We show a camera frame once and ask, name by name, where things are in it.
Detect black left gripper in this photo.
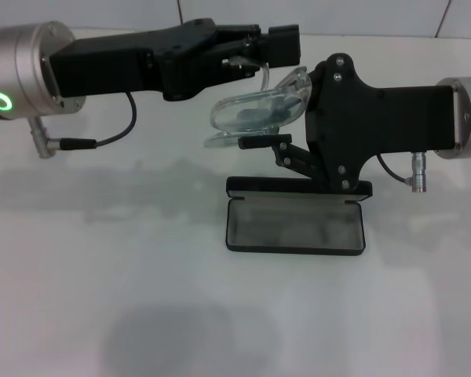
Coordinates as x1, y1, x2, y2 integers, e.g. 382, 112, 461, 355
48, 16, 261, 103

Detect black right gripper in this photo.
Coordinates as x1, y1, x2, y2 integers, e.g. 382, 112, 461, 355
217, 23, 463, 194

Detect gripper cable with plug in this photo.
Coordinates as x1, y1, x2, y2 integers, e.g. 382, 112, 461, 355
29, 92, 139, 159
375, 150, 432, 194

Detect clear plastic glasses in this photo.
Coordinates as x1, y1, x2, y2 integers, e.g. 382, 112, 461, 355
203, 66, 313, 149

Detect right gripper cable with plug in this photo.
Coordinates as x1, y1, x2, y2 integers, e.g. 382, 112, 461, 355
375, 150, 432, 194

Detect black glasses case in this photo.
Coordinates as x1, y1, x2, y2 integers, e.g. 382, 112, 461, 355
224, 175, 374, 257

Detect left gripper cable with plug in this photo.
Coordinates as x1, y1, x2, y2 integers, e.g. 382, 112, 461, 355
29, 92, 139, 159

